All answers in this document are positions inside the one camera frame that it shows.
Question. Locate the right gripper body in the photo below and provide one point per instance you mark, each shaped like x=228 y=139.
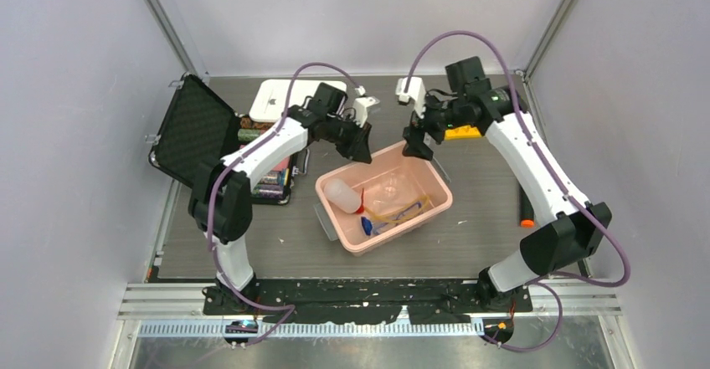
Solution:
x=434 y=121

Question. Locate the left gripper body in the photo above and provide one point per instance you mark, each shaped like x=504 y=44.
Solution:
x=342 y=134

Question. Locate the yellow test tube rack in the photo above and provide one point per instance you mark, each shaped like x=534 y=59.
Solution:
x=462 y=132

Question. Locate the small glass beaker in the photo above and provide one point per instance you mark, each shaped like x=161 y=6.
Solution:
x=391 y=187

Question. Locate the white wash bottle red cap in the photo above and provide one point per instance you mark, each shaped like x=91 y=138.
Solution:
x=344 y=197

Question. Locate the pink plastic bin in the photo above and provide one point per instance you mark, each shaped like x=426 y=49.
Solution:
x=369 y=205

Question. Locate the blue safety glasses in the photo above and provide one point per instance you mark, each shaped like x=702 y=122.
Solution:
x=405 y=214

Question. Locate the yellow rubber tube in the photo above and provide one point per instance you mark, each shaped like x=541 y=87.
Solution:
x=371 y=212

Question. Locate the white bin lid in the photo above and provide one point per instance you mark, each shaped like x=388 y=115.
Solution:
x=271 y=97

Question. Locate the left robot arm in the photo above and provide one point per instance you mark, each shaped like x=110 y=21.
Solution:
x=221 y=199

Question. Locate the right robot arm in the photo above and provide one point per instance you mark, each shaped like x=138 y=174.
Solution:
x=569 y=225

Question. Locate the black flashlight orange end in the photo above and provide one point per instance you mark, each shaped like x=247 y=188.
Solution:
x=525 y=210

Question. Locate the black poker chip case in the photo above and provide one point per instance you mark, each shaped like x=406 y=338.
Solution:
x=198 y=126

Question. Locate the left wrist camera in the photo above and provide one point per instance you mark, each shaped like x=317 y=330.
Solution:
x=363 y=105

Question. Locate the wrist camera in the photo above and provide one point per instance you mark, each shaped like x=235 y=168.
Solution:
x=411 y=91
x=363 y=105

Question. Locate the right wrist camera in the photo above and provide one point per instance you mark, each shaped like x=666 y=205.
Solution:
x=411 y=91

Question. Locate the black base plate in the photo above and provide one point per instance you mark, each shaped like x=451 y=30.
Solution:
x=362 y=301

